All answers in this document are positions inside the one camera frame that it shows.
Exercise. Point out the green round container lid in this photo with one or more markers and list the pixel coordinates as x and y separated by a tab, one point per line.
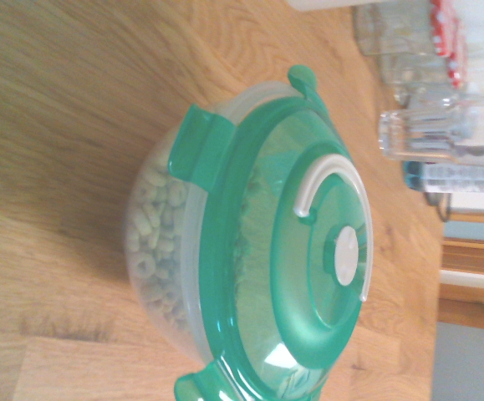
291	267

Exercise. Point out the clear plastic food bowl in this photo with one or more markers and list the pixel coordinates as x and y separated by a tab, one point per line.
192	250

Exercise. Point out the glass jar red checked lid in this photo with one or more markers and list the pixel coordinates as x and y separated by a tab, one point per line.
429	92
413	67
392	25

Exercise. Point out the cereal rings heap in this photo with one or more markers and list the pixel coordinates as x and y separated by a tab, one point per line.
154	234

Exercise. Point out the clear drinking glass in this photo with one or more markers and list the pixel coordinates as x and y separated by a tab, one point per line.
429	133

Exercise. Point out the frosted glass door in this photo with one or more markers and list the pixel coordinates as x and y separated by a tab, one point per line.
467	363

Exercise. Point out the wooden door frame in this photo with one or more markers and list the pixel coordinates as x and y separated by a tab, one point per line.
475	255

